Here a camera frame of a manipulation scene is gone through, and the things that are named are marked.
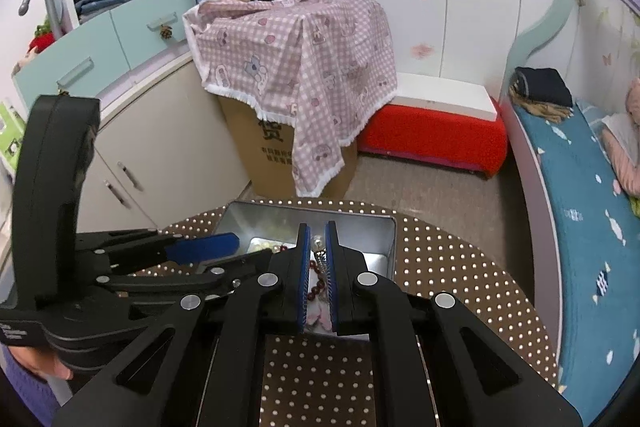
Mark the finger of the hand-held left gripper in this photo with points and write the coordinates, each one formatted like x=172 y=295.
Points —
x=205 y=247
x=235 y=269

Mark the green package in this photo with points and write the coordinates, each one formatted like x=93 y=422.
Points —
x=10 y=132

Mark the tan folded garment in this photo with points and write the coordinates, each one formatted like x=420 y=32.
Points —
x=545 y=111

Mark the folded dark clothes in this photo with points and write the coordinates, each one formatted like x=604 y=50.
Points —
x=545 y=84

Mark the red strawberry plush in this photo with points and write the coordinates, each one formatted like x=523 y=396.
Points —
x=41 y=39

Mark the teal drawer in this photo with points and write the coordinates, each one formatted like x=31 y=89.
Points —
x=60 y=57
x=145 y=14

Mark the red upholstered bench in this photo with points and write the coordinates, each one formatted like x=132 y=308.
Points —
x=430 y=132

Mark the pine cone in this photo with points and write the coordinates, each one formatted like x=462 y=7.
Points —
x=165 y=32

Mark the faded pink flower sticker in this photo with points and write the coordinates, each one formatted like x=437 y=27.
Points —
x=422 y=52

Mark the pink checked cloth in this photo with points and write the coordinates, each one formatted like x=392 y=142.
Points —
x=300 y=37

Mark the person's left hand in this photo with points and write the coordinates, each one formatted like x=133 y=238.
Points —
x=45 y=363

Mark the grey metal tin box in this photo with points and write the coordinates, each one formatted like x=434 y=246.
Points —
x=370 y=237

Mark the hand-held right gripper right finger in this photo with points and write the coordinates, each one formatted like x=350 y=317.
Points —
x=331 y=277

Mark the silver pearl ornament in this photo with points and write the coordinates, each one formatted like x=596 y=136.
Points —
x=318 y=242

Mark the green and pink plush pillow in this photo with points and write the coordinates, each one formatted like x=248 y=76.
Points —
x=627 y=162

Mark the pink bow hair clip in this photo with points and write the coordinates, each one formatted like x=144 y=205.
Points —
x=320 y=319

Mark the cardboard box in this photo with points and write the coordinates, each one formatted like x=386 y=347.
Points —
x=270 y=157

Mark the person's left forearm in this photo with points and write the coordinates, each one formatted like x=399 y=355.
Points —
x=25 y=399

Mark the white board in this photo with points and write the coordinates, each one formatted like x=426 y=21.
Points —
x=440 y=94

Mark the blue patterned bed sheet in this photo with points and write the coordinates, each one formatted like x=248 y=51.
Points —
x=580 y=187

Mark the brown polka dot tablecloth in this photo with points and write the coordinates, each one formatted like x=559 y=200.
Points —
x=450 y=267

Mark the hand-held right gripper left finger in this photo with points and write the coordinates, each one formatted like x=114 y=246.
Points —
x=301 y=277

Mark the cream cabinet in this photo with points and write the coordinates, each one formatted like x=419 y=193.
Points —
x=165 y=132

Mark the white pillow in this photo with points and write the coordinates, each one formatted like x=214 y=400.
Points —
x=616 y=128

